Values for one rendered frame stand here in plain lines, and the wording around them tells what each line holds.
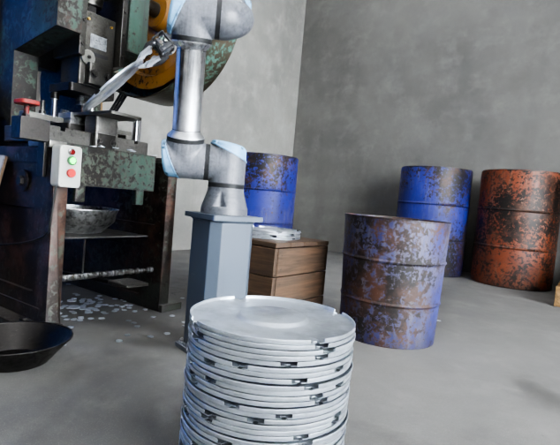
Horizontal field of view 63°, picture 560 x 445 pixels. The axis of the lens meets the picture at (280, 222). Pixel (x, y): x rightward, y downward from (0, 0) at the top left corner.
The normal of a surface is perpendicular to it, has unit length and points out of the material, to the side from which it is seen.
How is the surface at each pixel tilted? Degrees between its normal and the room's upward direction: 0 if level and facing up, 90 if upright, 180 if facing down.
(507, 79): 90
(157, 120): 90
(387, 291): 92
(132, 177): 90
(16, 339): 49
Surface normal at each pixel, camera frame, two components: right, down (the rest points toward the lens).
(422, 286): 0.32, 0.11
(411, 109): -0.57, 0.00
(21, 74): 0.82, 0.10
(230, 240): 0.63, 0.10
